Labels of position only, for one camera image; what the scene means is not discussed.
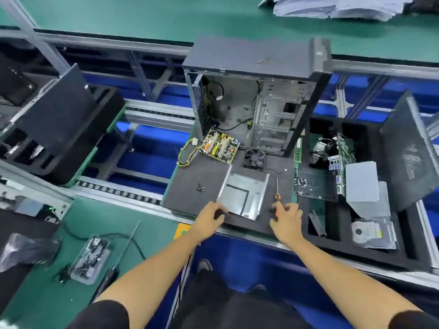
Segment person's left shoe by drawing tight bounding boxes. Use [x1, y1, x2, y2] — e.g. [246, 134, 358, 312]
[197, 258, 214, 277]

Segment person's black shirt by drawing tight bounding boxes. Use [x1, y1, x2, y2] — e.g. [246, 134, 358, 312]
[67, 298, 439, 329]

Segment power supply circuit board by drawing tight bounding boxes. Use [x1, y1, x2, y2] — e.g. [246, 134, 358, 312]
[177, 130, 242, 167]

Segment person's black trousers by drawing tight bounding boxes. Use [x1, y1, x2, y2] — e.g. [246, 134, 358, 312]
[168, 271, 313, 329]

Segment green motherboard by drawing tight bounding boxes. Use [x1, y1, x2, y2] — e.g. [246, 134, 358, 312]
[294, 133, 358, 203]

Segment person's left hand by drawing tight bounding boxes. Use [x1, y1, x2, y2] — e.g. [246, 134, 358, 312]
[188, 201, 227, 245]

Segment person's right forearm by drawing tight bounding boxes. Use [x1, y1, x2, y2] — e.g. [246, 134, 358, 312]
[284, 233, 421, 329]

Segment yellow box with green button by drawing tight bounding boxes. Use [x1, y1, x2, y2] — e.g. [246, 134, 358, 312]
[173, 223, 193, 241]

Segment person's left forearm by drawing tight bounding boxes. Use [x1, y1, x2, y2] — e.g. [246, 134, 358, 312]
[96, 228, 207, 329]

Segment aluminium conveyor frame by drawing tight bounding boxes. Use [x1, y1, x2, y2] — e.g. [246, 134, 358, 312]
[0, 0, 439, 275]

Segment stack of white papers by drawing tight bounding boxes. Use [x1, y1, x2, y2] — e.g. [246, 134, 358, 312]
[259, 0, 416, 22]

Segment processor cooler with fan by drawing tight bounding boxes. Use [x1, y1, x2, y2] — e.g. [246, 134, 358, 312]
[309, 137, 338, 167]

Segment black foam tray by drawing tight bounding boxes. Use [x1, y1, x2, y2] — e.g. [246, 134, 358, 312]
[0, 82, 126, 186]
[295, 116, 433, 271]

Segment dark grey foam mat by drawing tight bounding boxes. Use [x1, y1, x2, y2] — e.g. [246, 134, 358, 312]
[162, 143, 299, 236]

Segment clear plastic screw box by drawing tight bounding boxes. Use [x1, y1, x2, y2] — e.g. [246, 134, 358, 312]
[69, 236, 112, 285]

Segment silver power supply unit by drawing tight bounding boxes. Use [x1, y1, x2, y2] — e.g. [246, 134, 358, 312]
[217, 172, 270, 221]

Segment silver optical drive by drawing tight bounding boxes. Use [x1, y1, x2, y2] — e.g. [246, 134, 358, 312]
[345, 161, 392, 220]

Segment black electric screwdriver with cable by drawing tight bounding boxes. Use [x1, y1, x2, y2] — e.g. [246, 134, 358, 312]
[89, 220, 143, 306]

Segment person's right hand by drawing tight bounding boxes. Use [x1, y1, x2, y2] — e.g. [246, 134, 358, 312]
[269, 200, 305, 247]

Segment black cooling fan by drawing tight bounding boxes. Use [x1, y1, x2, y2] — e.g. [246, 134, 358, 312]
[244, 149, 266, 170]

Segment grey computer tower case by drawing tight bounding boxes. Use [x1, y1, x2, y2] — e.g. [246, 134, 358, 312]
[182, 36, 333, 158]

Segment dark grey case side panel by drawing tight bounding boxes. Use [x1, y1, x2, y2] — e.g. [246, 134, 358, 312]
[379, 91, 439, 213]
[10, 64, 104, 158]

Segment silver hard drive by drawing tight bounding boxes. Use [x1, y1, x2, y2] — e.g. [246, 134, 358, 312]
[351, 219, 399, 251]

